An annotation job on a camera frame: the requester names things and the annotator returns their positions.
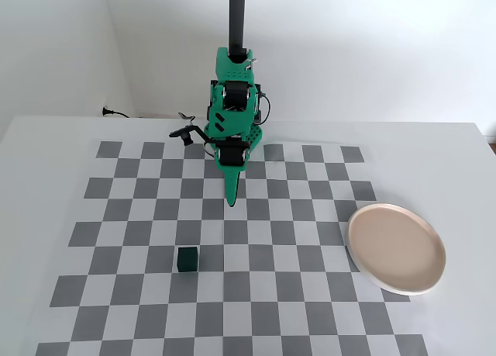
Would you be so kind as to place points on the dark green dice cube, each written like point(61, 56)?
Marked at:
point(188, 260)

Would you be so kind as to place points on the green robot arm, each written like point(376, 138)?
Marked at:
point(232, 67)

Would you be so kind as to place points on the green perforated robot base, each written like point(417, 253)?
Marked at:
point(255, 137)

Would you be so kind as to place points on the grey checkerboard mat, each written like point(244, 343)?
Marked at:
point(193, 220)

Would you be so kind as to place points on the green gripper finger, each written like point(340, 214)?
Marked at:
point(231, 181)

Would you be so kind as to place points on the beige round plate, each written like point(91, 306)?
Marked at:
point(395, 247)

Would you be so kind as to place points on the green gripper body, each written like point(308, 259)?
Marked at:
point(231, 155)

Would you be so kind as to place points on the black wrist camera board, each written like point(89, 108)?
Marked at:
point(188, 139)

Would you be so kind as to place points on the black vertical pole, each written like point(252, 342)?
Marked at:
point(237, 18)

